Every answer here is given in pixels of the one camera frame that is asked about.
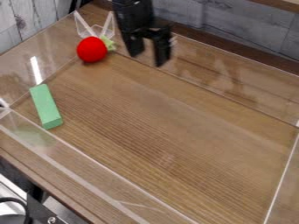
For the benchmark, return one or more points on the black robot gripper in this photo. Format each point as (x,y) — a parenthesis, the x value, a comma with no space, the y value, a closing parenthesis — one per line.
(137,23)

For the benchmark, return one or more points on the clear acrylic tray wall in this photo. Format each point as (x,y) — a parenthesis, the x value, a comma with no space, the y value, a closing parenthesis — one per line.
(185,144)

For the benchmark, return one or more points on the red strawberry toy fruit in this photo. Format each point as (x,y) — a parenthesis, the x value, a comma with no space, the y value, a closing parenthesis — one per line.
(93,48)

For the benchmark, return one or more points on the black metal bracket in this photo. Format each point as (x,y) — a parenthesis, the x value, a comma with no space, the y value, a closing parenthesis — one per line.
(41,214)

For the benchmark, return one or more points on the green rectangular block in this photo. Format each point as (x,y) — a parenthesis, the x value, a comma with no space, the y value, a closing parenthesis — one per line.
(46,106)

